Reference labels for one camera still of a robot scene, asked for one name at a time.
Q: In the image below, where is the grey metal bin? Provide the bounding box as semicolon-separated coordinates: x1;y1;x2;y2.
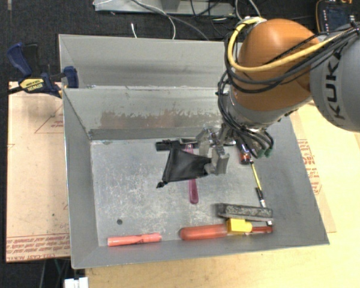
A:
58;34;330;269

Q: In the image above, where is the brown cardboard board red print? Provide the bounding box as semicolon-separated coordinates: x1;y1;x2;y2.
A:
5;81;337;263

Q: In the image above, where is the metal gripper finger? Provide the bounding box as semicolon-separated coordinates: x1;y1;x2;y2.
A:
204;147;230;176
195;127;214;158

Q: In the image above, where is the yellow and black thin stick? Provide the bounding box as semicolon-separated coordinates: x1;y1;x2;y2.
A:
250;160;268;209

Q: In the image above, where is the yellow plastic block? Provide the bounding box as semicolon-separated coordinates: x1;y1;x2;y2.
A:
226;218;253;234

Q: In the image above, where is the dark green flat block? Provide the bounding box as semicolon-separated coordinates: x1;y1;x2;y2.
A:
214;203;274;222

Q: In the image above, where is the black cloth pouch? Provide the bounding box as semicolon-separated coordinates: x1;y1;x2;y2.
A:
155;147;212;189

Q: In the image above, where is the pink plastic tube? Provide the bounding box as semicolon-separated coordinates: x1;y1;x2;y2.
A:
182;144;200;205

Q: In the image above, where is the salmon pink marker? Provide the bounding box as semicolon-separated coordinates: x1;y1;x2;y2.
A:
107;232;163;247

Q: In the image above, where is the orange-red long plastic tool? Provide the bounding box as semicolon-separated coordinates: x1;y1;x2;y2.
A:
179;224;274;241

